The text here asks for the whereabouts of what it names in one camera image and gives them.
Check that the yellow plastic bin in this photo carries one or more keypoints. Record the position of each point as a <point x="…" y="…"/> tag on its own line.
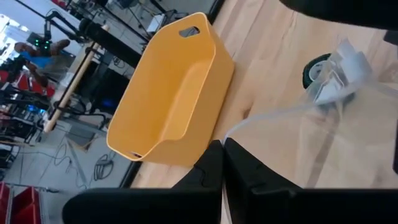
<point x="171" y="93"/>

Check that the red storage bin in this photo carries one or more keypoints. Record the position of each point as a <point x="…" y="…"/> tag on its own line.
<point x="28" y="208"/>

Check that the beige wooden pole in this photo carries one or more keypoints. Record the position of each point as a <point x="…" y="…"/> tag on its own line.
<point x="71" y="87"/>

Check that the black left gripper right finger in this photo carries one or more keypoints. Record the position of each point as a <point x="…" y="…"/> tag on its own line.
<point x="295" y="208"/>

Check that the clear plastic bag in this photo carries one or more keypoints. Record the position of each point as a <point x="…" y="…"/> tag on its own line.
<point x="342" y="77"/>

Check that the person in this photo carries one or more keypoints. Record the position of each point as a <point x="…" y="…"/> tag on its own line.
<point x="40" y="60"/>

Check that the dark green bandage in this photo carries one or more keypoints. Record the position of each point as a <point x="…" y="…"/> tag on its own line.
<point x="306" y="74"/>

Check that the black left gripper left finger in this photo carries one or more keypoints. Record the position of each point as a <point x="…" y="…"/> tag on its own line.
<point x="149" y="207"/>

